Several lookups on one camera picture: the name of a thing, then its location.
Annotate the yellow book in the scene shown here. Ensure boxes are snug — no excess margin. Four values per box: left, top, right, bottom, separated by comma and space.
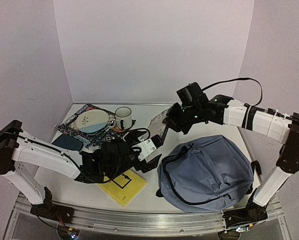
97, 170, 147, 208

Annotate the white floral notebook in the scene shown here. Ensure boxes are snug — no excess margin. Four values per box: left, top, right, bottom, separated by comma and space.
148, 108, 174, 146

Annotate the blue grey backpack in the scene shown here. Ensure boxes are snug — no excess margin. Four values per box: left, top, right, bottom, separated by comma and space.
156, 135, 254, 213

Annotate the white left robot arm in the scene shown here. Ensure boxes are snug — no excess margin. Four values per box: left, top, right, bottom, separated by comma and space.
0, 120, 163, 219

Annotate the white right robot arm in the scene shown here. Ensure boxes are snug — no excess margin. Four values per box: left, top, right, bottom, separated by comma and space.
165, 82, 299, 226

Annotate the cream and blue plate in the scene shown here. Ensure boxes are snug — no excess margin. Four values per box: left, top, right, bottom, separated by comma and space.
75, 109, 110, 134

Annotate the white ribbed mug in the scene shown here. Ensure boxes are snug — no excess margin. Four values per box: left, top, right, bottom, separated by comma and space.
115, 106, 133, 130

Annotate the patterned patchwork placemat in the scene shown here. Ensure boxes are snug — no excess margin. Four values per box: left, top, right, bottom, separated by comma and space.
56, 103, 135, 151

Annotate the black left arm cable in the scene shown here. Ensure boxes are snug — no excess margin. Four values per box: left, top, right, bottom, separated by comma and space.
103, 127, 152, 183

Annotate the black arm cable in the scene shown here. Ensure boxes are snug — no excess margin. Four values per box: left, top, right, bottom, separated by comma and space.
103, 127, 152, 183
201, 77, 263, 107

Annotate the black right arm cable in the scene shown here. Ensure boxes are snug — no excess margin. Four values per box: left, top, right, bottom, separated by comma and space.
201, 77, 263, 107

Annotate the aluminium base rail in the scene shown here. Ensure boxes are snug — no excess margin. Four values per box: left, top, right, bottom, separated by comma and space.
3, 193, 292, 240

